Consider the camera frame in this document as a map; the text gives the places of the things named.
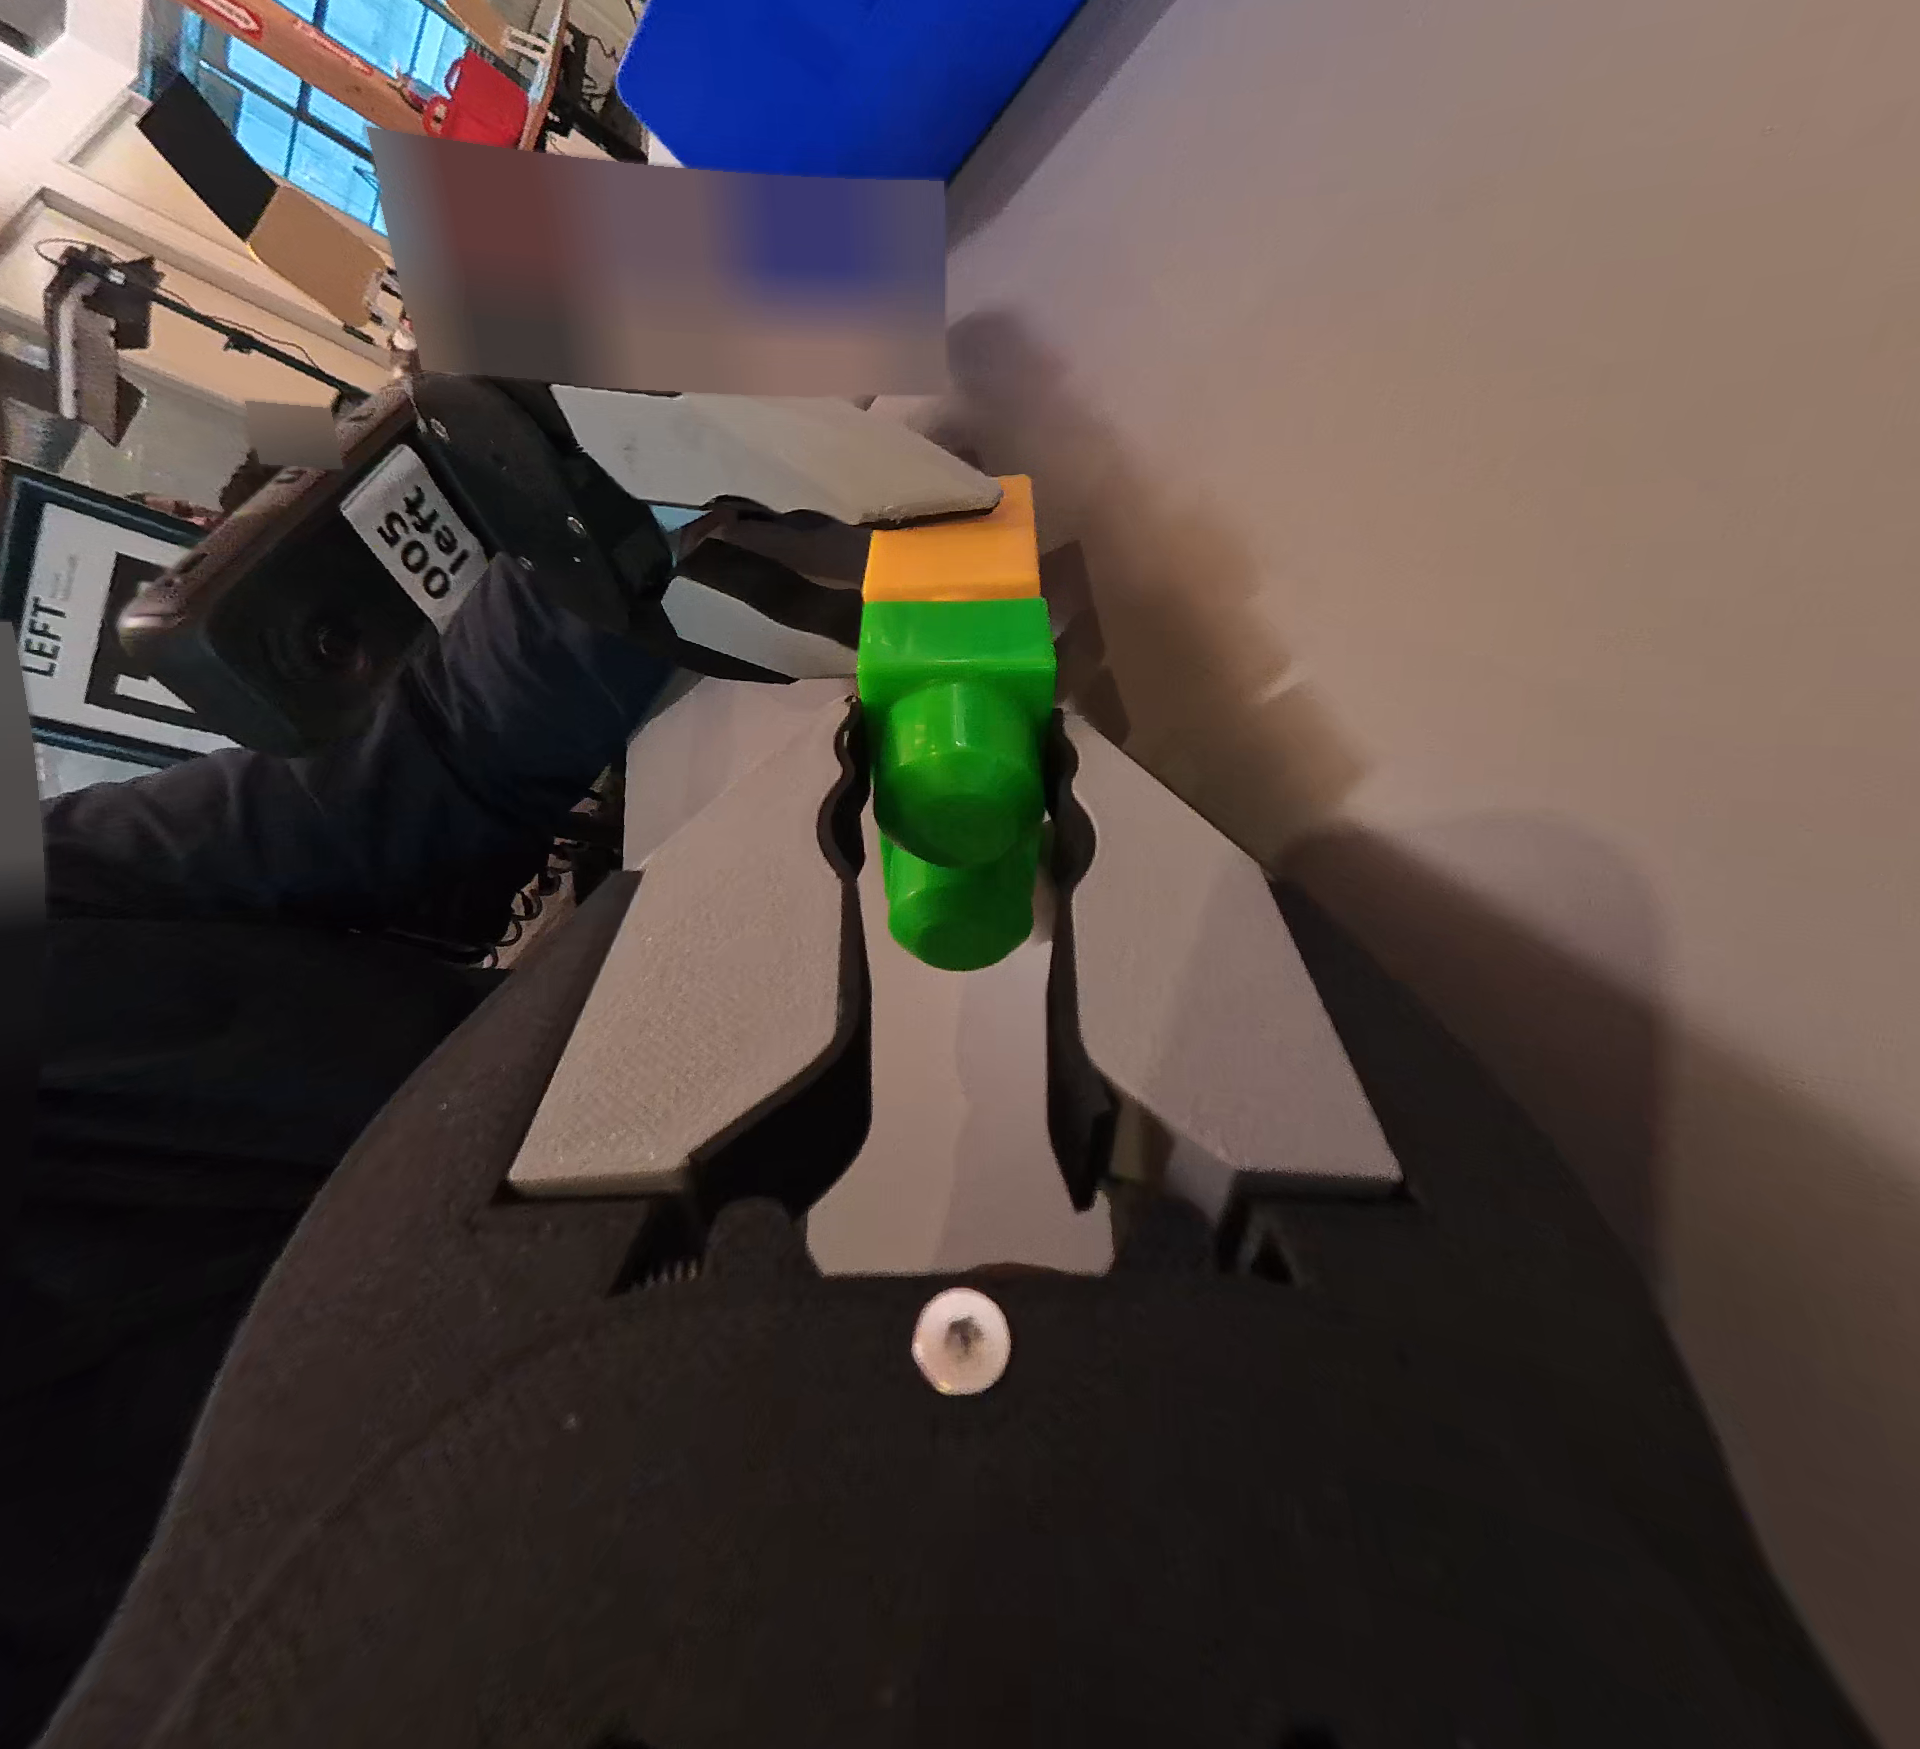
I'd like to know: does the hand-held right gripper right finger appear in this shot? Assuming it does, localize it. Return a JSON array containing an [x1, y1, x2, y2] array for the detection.
[[1043, 709, 1408, 1218]]

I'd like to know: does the black-framed marker sign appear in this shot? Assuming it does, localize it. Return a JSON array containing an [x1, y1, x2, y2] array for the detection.
[[0, 458, 241, 767]]

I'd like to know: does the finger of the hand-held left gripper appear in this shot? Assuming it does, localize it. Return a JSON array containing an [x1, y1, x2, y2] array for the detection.
[[546, 385, 1003, 531], [655, 525, 864, 687]]

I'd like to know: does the green two-stud block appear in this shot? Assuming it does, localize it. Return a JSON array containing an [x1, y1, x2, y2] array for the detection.
[[854, 595, 1064, 975]]

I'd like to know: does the person's left forearm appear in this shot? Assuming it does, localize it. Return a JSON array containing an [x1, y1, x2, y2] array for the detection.
[[44, 556, 677, 956]]

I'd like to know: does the red storage bin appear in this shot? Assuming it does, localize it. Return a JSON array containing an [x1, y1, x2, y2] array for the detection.
[[442, 53, 530, 151]]

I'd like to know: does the orange single-stud block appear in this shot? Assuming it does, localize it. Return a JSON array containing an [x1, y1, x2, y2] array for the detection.
[[864, 473, 1040, 602]]

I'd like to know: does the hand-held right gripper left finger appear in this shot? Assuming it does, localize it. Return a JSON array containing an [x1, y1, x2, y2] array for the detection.
[[505, 706, 872, 1241]]

